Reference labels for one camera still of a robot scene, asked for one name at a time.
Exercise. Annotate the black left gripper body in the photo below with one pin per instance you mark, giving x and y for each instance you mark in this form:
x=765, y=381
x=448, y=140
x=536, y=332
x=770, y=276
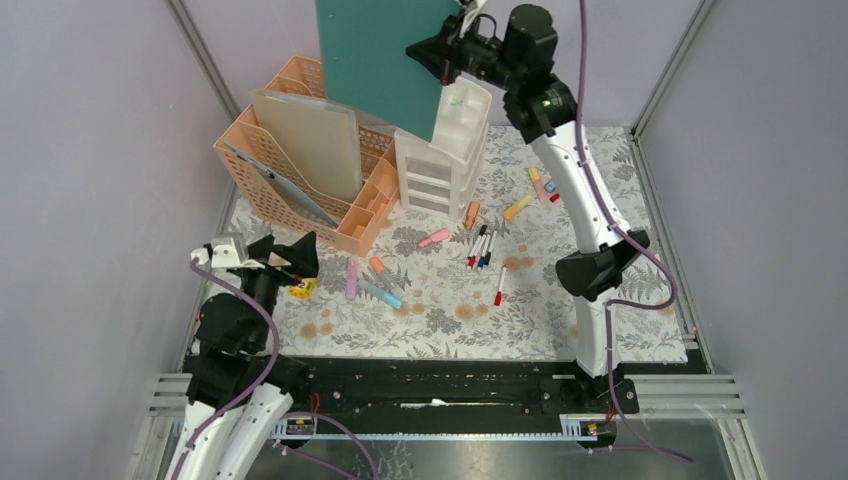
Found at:
x=262, y=285

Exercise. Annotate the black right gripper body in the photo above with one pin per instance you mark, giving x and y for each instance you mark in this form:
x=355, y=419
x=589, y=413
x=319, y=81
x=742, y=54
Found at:
x=478, y=55

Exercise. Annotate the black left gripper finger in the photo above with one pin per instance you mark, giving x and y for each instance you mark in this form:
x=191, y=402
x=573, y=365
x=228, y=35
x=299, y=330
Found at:
x=261, y=249
x=302, y=257

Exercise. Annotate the light blue clipboard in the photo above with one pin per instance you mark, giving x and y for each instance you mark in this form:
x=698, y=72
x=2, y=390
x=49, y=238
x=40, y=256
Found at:
x=285, y=187

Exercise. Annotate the teal file folder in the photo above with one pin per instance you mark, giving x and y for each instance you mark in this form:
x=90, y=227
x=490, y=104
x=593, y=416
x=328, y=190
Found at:
x=363, y=52

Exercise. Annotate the beige file folder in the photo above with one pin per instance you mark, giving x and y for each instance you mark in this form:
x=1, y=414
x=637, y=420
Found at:
x=320, y=138

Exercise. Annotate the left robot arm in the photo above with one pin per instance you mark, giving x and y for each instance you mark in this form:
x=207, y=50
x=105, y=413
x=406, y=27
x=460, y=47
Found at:
x=240, y=385

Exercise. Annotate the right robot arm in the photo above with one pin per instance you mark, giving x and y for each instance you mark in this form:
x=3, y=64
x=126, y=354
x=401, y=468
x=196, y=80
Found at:
x=546, y=114

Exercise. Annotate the yellow owl eraser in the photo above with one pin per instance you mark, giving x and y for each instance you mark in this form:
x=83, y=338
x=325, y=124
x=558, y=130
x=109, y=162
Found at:
x=304, y=289

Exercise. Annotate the pink highlighter lower left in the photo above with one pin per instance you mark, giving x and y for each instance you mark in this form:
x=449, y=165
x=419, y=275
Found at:
x=352, y=276

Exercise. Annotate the light blue highlighter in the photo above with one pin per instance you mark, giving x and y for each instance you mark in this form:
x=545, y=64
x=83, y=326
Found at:
x=381, y=294

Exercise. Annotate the orange plastic file organizer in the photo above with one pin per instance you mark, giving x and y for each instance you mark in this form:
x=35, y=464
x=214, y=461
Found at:
x=360, y=221

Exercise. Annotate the orange cap grey marker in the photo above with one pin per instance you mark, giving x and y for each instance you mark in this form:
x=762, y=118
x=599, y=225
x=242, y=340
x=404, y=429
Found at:
x=385, y=276

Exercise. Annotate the white plastic drawer unit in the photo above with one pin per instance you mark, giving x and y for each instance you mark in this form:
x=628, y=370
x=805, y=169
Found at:
x=439, y=177

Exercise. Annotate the yellow pink highlighter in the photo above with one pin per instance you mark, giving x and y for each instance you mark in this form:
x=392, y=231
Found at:
x=535, y=178

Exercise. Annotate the pink highlighter centre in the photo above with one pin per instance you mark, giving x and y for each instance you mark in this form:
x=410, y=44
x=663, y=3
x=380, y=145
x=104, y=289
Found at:
x=434, y=238

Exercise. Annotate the yellow orange highlighter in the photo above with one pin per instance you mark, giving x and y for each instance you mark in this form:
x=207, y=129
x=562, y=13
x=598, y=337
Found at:
x=517, y=206

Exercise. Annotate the orange highlighter centre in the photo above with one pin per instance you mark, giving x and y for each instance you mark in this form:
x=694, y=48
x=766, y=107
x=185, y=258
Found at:
x=471, y=215

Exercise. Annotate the red cap whiteboard marker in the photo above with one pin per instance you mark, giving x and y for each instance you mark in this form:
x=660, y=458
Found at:
x=471, y=262

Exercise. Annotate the black cap whiteboard marker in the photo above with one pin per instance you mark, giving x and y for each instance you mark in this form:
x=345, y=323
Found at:
x=477, y=241

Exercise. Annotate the blue cap whiteboard marker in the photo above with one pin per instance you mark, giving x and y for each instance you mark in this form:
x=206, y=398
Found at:
x=482, y=253

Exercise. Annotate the floral patterned table mat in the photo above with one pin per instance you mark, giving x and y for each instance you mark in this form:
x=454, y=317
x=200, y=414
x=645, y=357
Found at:
x=448, y=311

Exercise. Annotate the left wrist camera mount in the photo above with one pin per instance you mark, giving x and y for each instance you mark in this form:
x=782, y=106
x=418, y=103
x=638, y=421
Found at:
x=225, y=252

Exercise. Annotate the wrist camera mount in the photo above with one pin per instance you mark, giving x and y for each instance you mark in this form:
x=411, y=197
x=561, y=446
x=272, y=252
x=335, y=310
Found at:
x=469, y=11
x=225, y=252

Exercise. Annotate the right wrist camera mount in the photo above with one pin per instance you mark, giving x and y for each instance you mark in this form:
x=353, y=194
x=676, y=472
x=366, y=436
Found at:
x=469, y=11

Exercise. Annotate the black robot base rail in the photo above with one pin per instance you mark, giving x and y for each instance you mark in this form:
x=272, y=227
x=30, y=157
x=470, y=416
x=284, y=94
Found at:
x=451, y=397

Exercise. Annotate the right aluminium frame post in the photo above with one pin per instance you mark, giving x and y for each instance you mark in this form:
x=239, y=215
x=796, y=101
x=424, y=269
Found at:
x=690, y=34

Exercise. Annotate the aluminium frame post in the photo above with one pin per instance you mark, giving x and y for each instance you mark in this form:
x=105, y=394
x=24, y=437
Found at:
x=690, y=34
x=191, y=33

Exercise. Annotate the left aluminium frame post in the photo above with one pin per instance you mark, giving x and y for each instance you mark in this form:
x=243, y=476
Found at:
x=191, y=33

